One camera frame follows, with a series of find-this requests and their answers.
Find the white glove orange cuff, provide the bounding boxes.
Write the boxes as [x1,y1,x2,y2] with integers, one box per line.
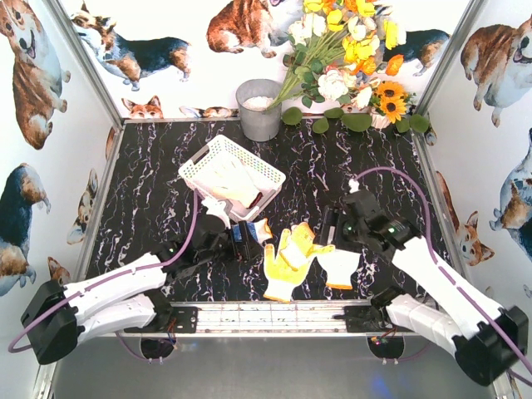
[317,249,361,289]

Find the blue dotted white glove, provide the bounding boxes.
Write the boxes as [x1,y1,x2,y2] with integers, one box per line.
[232,218,273,245]

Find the yellow dotted white glove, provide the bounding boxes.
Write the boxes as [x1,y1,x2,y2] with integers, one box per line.
[263,222,335,303]

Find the cream knit glove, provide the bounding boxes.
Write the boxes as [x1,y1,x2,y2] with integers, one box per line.
[209,159,263,209]

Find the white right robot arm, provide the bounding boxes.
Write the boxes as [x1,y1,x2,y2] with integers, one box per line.
[317,190,529,387]

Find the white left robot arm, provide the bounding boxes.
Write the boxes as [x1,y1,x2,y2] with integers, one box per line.
[21,199,272,365]

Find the white perforated storage basket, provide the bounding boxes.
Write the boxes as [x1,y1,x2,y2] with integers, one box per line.
[178,135,286,221]

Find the grey metal bucket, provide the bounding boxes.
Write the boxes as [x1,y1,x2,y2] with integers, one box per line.
[235,79,282,142]

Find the artificial flower bouquet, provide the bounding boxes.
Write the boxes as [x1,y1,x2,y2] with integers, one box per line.
[268,1,444,134]

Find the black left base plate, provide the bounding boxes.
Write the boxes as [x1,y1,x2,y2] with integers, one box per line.
[167,307,199,334]

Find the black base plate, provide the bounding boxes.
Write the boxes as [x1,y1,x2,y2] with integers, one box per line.
[167,307,199,334]
[332,306,392,333]

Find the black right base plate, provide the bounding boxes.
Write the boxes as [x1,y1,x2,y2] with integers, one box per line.
[332,306,392,333]

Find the aluminium front rail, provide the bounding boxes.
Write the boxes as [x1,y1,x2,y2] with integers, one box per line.
[126,300,406,337]

